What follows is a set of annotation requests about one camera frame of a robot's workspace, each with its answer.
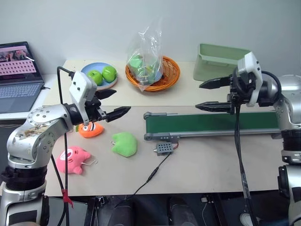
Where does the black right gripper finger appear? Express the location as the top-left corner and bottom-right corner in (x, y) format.
(198, 74), (234, 90)
(195, 101), (232, 114)

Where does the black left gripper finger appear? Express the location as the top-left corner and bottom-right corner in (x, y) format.
(105, 106), (132, 123)
(95, 89), (118, 101)

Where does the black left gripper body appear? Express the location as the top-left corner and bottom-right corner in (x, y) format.
(83, 92), (108, 123)

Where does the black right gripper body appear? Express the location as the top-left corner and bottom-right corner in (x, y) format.
(226, 71), (257, 115)

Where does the green conveyor belt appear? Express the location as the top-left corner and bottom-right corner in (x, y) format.
(143, 110), (286, 142)

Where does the grey controller box with cable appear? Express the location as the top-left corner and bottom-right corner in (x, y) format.
(153, 141), (174, 157)

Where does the green plastic bin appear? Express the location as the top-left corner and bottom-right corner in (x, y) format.
(193, 43), (251, 82)

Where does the green apple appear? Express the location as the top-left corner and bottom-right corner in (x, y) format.
(87, 70), (103, 86)
(101, 65), (118, 83)

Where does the orange fish plush toy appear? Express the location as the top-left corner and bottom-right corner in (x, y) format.
(75, 121), (104, 139)

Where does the blue plate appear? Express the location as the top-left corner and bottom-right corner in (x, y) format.
(80, 62), (119, 91)

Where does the green plush toy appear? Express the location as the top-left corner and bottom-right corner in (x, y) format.
(111, 131), (138, 158)

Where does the clear plastic bag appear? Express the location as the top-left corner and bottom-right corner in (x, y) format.
(125, 17), (164, 93)

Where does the pink pig plush toy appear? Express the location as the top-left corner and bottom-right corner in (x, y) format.
(55, 145), (98, 176)

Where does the grey laptop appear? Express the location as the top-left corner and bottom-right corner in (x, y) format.
(0, 41), (46, 114)

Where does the red tape strip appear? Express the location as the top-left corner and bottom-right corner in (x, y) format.
(62, 187), (74, 208)

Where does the white shoe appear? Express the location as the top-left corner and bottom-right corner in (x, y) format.
(239, 211), (260, 226)

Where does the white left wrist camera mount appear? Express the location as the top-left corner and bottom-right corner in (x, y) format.
(69, 71), (98, 127)

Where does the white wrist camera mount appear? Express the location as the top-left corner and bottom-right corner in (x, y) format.
(237, 51), (263, 108)
(69, 71), (98, 127)

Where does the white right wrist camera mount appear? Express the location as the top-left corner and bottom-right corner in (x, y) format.
(237, 51), (263, 108)

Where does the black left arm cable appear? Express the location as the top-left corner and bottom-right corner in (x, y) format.
(50, 66), (76, 226)

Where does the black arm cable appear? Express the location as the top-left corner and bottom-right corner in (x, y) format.
(232, 70), (283, 226)
(50, 66), (76, 226)

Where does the orange wire basket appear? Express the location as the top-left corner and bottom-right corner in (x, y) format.
(125, 56), (181, 92)

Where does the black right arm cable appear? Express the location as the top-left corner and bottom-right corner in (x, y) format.
(232, 70), (283, 226)

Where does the black power cable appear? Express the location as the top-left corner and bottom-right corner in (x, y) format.
(114, 152), (173, 208)

